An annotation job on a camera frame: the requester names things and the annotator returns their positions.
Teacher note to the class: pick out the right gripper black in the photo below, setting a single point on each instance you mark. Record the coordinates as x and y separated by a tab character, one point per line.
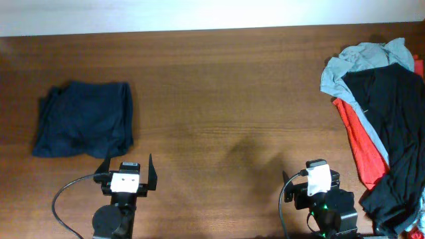
301	194

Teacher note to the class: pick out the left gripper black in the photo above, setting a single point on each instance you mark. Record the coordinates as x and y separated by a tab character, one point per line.
152	180

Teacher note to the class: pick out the black t-shirt with white logo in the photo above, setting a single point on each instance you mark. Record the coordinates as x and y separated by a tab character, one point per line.
392	98

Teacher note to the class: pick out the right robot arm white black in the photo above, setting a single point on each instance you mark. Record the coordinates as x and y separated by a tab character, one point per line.
333	211

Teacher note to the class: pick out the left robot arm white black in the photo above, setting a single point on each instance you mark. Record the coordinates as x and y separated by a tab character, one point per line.
115	220

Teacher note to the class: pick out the folded navy blue garment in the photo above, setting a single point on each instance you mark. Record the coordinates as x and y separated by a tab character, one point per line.
83	118

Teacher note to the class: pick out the red garment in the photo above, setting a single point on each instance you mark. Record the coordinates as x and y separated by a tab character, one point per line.
370	164

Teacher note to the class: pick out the grey t-shirt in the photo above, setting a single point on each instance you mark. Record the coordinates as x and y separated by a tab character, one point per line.
364	56

